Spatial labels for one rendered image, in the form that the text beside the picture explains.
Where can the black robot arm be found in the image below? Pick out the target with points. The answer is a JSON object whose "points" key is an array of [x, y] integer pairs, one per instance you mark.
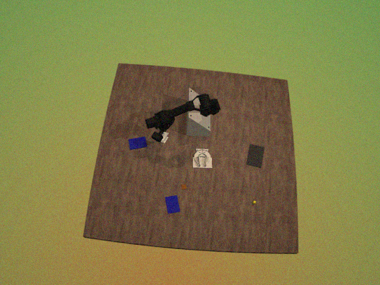
{"points": [[208, 106]]}

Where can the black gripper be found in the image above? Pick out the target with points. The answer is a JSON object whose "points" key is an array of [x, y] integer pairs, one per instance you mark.
{"points": [[158, 136]]}

